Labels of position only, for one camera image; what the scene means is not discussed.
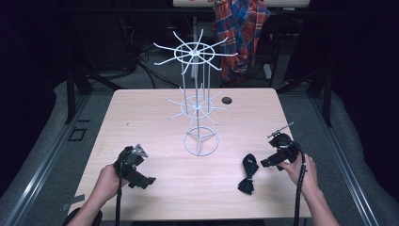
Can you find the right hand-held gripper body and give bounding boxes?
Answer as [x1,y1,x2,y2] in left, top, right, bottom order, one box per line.
[266,121,301,165]

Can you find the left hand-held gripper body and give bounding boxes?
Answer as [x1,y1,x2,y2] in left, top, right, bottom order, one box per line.
[113,143,150,186]

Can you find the black bow tie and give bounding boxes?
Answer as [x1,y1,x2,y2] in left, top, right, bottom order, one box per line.
[237,153,261,196]

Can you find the person's right hand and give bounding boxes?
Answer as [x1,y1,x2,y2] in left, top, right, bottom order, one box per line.
[278,152,320,196]

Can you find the person's left hand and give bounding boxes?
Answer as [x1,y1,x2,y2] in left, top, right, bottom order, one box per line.
[93,163,130,202]

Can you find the grey tape strip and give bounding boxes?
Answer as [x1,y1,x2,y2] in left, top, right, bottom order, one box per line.
[59,193,87,213]

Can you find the black metal stand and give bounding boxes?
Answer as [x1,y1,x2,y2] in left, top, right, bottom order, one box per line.
[64,64,121,125]
[276,67,334,128]

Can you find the black chair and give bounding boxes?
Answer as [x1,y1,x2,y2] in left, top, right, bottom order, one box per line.
[255,13,299,89]

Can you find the plaid cloth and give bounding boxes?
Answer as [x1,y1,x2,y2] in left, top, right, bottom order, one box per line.
[212,0,271,88]

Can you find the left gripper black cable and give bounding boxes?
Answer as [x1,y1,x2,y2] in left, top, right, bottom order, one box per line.
[114,152,126,226]

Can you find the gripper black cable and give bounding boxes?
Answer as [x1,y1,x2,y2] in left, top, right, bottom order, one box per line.
[114,152,126,226]
[292,140,308,226]

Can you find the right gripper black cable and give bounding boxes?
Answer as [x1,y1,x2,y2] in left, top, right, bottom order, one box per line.
[292,140,308,226]

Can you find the aluminium floor rail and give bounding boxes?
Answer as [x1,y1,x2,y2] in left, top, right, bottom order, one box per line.
[310,95,382,226]
[3,93,92,226]

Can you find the white wire rotating rack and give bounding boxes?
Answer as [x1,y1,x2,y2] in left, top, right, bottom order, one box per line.
[152,28,239,157]

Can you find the black floor cables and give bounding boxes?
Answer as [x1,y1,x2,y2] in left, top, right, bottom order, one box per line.
[123,18,182,89]

